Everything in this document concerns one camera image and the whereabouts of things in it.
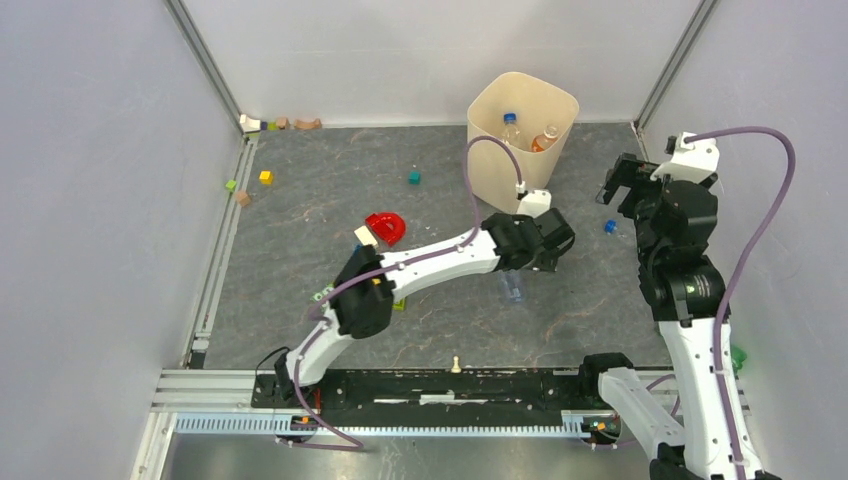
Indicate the blue bottle cap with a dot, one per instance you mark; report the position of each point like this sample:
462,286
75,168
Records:
610,226

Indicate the beige plastic bin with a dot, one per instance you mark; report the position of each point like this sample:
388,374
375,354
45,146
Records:
492,172

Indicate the white arch block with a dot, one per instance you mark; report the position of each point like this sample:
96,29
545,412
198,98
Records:
248,124

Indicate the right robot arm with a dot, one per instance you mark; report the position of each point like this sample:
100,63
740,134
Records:
674,215

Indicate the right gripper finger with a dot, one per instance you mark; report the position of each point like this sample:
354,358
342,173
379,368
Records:
614,179
629,166

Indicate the wooden cube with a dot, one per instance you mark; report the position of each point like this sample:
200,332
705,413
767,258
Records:
242,198

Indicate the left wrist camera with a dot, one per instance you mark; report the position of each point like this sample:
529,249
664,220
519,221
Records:
534,203

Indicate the green face brick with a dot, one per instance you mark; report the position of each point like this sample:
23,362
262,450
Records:
321,296

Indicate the clear long plastic bottle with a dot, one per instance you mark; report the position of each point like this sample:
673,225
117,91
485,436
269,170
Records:
511,133

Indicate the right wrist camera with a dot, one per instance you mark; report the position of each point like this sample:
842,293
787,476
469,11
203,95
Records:
689,161

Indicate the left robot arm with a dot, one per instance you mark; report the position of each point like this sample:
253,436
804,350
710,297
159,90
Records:
360,304

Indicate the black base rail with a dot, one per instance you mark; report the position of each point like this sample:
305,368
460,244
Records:
534,397

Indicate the wooden arch block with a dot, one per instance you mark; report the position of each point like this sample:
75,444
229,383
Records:
304,124

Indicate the green flat brick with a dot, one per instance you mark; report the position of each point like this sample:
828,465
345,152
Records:
399,305

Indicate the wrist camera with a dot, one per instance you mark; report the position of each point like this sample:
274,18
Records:
689,161
534,203

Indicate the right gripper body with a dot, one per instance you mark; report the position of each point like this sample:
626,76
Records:
646,194

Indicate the green plastic bottle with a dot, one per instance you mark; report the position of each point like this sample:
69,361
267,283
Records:
738,358

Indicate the clear bottle purple label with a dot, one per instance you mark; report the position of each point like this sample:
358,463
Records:
512,286

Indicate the yellow cube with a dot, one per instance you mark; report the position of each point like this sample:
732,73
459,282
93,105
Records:
266,177

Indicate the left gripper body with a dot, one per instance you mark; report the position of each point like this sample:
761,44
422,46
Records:
545,261

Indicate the red horseshoe toy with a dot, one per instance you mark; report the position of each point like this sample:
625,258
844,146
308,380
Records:
389,227

